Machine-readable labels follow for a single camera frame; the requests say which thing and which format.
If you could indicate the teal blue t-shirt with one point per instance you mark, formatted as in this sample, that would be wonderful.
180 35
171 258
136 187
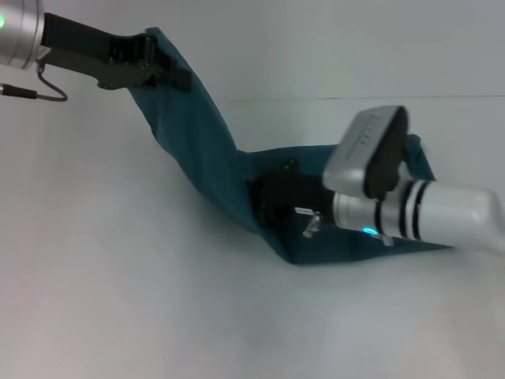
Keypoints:
189 130

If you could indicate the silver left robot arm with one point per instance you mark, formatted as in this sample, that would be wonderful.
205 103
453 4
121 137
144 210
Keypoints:
17 31

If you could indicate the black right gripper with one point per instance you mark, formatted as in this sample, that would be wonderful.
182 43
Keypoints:
288 197

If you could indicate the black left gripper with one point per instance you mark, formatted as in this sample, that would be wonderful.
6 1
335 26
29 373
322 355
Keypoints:
94 55

